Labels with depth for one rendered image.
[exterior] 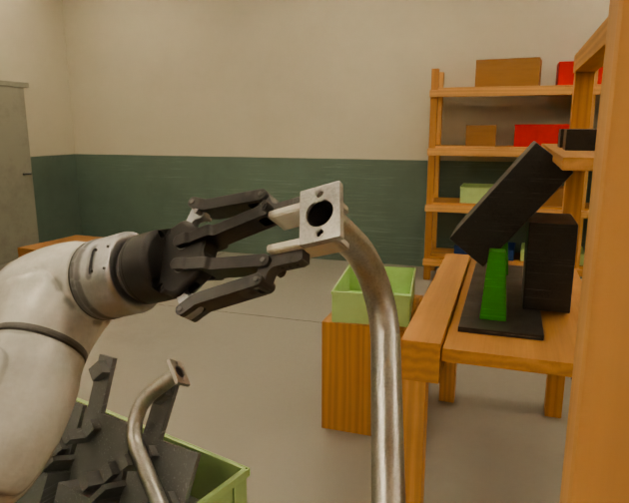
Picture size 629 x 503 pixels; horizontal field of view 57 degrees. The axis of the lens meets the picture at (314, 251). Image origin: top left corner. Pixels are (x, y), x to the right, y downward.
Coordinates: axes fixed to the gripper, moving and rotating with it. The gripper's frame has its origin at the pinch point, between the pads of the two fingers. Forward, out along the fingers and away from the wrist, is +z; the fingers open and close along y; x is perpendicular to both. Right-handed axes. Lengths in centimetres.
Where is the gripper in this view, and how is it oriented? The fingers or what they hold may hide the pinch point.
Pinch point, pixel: (308, 230)
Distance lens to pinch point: 53.3
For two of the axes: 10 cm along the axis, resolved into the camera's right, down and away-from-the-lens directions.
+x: 4.7, 3.8, 8.0
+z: 8.8, -2.0, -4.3
